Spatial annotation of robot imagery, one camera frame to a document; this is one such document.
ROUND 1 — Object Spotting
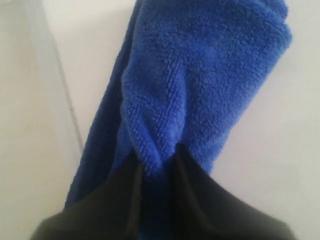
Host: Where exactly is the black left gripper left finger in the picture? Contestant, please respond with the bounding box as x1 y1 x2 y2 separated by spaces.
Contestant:
31 156 143 240

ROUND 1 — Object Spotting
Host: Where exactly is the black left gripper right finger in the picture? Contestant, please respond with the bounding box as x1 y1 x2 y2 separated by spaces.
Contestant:
172 144 294 240

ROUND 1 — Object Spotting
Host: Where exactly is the blue cloth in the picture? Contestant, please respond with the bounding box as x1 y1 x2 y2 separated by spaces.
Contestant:
65 0 292 240

